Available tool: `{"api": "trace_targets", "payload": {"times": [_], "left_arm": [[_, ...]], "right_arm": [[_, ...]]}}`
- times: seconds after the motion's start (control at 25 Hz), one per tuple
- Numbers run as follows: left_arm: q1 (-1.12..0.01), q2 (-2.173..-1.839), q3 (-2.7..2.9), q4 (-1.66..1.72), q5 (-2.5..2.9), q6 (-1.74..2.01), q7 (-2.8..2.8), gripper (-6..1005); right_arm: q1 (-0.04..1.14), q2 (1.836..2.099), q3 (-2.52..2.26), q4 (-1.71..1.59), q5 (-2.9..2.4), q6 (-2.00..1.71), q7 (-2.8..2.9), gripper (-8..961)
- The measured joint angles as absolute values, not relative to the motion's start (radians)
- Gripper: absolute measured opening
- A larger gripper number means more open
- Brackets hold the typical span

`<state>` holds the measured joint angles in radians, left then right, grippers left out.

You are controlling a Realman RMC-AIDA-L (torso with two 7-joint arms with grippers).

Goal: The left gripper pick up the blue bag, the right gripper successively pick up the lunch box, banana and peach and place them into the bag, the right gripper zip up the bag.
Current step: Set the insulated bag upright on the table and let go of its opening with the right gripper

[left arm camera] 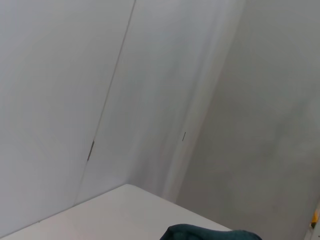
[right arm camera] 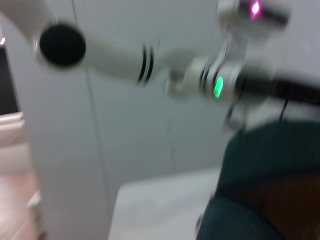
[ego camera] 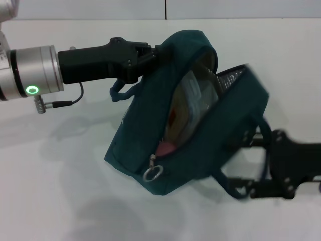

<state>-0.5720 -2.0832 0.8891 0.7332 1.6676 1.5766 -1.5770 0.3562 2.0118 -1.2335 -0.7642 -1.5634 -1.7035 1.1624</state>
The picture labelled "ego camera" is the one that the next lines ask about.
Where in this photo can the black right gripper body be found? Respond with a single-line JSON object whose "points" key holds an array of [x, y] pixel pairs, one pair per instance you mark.
{"points": [[293, 163]]}

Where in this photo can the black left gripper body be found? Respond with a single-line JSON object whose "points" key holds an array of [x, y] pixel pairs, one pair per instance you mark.
{"points": [[95, 64]]}

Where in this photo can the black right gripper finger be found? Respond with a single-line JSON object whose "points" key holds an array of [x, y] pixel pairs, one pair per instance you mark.
{"points": [[253, 139], [255, 188]]}

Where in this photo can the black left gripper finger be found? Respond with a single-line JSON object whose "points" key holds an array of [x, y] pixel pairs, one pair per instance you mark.
{"points": [[140, 46], [148, 61]]}

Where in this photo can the dark teal fabric bag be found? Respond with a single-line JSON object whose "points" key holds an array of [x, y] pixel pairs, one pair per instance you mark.
{"points": [[150, 113]]}

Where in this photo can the clear container with blue lid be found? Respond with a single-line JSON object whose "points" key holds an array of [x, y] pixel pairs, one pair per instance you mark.
{"points": [[198, 95]]}

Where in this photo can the pink toy peach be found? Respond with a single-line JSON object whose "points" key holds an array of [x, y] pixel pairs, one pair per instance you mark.
{"points": [[165, 149]]}

